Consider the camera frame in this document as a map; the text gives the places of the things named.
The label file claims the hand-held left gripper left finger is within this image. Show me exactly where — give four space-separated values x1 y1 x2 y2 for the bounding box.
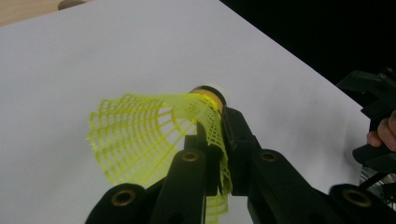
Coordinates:
183 122 225 197

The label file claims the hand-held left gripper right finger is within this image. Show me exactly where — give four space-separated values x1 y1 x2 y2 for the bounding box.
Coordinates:
221 106 263 197

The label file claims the yellow shuttlecock white cork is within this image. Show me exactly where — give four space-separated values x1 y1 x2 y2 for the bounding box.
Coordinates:
88 85 233 224

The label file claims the right hand-held gripper black cable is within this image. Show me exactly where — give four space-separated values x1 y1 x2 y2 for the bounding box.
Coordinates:
359 172 389 189

